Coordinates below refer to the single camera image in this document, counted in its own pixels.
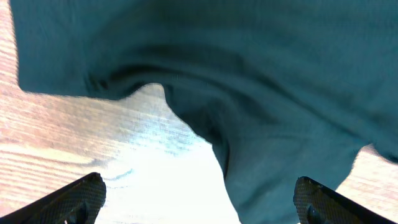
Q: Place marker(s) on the black t-shirt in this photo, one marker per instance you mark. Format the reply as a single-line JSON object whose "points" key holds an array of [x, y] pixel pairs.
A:
{"points": [[280, 88]]}

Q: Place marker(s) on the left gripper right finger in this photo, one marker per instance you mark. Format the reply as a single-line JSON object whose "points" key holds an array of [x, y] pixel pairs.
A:
{"points": [[317, 204]]}

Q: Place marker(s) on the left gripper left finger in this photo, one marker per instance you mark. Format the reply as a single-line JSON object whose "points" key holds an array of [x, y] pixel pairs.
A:
{"points": [[77, 202]]}

